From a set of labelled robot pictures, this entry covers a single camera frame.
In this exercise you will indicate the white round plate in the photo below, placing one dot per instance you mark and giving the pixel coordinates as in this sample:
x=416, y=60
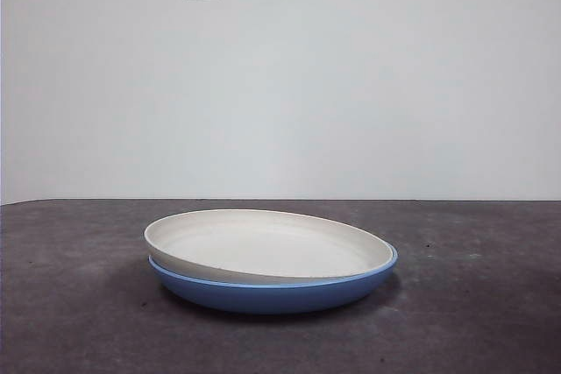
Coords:
x=263, y=247

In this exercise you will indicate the blue round plate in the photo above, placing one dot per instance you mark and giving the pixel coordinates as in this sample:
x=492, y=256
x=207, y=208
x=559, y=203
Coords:
x=263, y=299

